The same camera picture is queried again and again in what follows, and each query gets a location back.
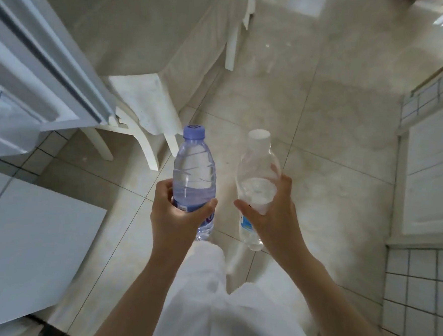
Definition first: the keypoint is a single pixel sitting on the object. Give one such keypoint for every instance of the person's right hand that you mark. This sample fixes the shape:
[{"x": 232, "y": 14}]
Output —
[{"x": 278, "y": 226}]

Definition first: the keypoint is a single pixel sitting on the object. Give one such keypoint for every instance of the person's left hand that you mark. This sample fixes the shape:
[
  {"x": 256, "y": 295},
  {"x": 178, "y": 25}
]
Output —
[{"x": 171, "y": 230}]

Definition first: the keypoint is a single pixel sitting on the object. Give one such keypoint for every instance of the person's left thumb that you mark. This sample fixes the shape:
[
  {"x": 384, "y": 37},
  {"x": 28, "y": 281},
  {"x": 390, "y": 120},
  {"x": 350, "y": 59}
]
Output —
[{"x": 204, "y": 213}]

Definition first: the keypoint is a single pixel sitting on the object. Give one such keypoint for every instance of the person's right thumb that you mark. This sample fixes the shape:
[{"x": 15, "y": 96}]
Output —
[{"x": 248, "y": 213}]

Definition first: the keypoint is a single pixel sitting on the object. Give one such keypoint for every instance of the blue cap water bottle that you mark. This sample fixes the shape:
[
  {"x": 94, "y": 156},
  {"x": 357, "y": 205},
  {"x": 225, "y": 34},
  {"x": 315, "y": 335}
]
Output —
[{"x": 194, "y": 171}]

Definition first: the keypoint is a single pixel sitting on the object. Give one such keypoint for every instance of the white cap clear bottle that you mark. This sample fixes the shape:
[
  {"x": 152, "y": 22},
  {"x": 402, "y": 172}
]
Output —
[{"x": 257, "y": 168}]

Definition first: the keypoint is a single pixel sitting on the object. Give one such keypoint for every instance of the person's left forearm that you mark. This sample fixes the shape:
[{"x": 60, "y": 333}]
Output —
[{"x": 140, "y": 300}]

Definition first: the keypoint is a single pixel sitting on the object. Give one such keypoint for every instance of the person's right forearm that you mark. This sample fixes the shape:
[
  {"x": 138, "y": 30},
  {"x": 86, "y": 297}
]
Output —
[{"x": 340, "y": 314}]

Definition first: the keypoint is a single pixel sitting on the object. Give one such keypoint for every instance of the white wooden chair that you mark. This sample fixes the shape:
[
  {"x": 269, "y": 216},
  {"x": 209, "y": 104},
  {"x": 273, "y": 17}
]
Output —
[{"x": 147, "y": 149}]

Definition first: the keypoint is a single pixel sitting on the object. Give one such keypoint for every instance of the white trousers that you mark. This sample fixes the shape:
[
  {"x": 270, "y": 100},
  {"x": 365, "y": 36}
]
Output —
[{"x": 219, "y": 313}]

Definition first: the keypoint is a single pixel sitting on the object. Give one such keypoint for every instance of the white appliance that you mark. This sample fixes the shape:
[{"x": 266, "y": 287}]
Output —
[{"x": 23, "y": 246}]

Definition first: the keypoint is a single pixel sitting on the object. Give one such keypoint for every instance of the white tablecloth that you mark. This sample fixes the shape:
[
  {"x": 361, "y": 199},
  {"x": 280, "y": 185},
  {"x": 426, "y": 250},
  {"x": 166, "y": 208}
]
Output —
[{"x": 147, "y": 36}]

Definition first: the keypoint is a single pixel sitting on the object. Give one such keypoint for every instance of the white cabinet door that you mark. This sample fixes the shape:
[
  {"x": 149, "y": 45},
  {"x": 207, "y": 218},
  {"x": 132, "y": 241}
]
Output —
[{"x": 432, "y": 180}]

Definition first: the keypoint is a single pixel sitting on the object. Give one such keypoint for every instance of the white refrigerator door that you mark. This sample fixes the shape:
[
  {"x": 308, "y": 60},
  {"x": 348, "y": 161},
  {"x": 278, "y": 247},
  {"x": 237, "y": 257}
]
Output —
[{"x": 28, "y": 65}]

